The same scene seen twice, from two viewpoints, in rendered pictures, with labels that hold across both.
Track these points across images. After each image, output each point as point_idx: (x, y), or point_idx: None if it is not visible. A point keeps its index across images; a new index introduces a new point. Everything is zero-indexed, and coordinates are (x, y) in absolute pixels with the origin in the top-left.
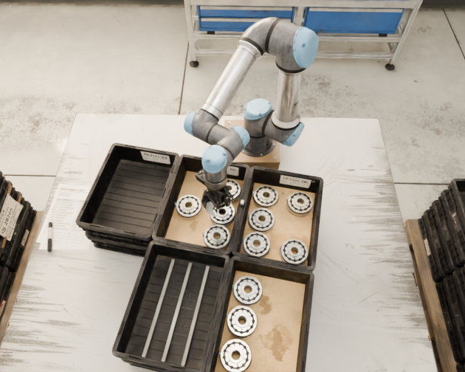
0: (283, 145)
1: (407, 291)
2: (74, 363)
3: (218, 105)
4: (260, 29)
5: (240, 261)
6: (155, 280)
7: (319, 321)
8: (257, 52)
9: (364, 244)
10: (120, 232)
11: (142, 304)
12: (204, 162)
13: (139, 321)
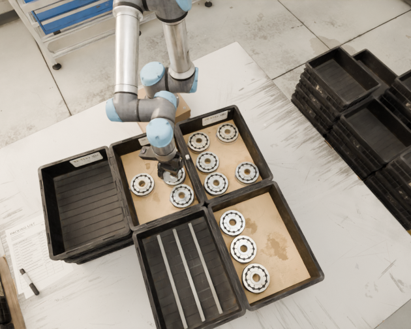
0: (181, 94)
1: (328, 155)
2: None
3: (131, 81)
4: None
5: (216, 205)
6: (153, 260)
7: None
8: (138, 12)
9: (283, 138)
10: (100, 241)
11: (156, 287)
12: (154, 140)
13: (163, 302)
